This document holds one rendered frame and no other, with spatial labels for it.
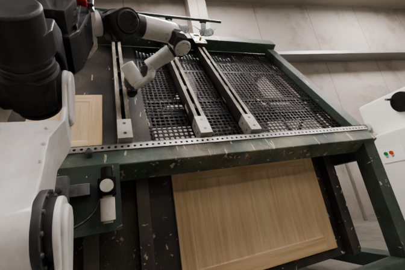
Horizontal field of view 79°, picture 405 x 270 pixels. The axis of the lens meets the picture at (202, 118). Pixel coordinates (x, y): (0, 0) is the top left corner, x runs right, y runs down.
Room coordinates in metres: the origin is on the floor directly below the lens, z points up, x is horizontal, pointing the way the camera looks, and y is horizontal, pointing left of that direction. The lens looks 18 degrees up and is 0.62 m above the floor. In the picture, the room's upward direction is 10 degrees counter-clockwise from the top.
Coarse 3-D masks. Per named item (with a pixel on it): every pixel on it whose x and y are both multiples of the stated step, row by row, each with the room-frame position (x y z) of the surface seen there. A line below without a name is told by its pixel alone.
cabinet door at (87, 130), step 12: (84, 96) 1.15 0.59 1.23; (96, 96) 1.17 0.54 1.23; (84, 108) 1.11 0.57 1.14; (96, 108) 1.12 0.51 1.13; (48, 120) 1.02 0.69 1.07; (84, 120) 1.07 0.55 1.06; (96, 120) 1.08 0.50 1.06; (72, 132) 1.01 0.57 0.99; (84, 132) 1.03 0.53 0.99; (96, 132) 1.04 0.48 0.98; (72, 144) 0.98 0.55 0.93; (84, 144) 0.99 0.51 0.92; (96, 144) 1.01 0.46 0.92
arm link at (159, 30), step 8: (152, 24) 0.80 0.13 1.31; (160, 24) 0.82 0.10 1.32; (168, 24) 0.85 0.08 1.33; (176, 24) 0.88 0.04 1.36; (152, 32) 0.82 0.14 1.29; (160, 32) 0.84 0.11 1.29; (168, 32) 0.86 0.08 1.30; (176, 32) 0.86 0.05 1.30; (160, 40) 0.88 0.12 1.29; (168, 40) 0.89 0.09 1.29; (176, 40) 0.89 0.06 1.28; (184, 40) 0.91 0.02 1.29; (176, 48) 0.92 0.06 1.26; (184, 48) 0.94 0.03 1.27
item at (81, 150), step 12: (288, 132) 1.30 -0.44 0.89; (300, 132) 1.32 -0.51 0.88; (312, 132) 1.35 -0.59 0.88; (324, 132) 1.37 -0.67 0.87; (120, 144) 0.99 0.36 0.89; (132, 144) 1.00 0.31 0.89; (144, 144) 1.02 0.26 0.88; (156, 144) 1.03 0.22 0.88; (168, 144) 1.05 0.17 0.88; (180, 144) 1.07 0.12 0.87
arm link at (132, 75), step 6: (126, 66) 0.97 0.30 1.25; (132, 66) 0.98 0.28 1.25; (144, 66) 1.00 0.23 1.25; (126, 72) 0.98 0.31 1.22; (132, 72) 0.98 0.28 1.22; (138, 72) 1.00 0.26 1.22; (144, 72) 1.01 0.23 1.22; (126, 78) 1.03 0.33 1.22; (132, 78) 0.99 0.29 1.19; (138, 78) 1.00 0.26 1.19; (126, 84) 1.06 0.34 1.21; (132, 84) 1.02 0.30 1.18
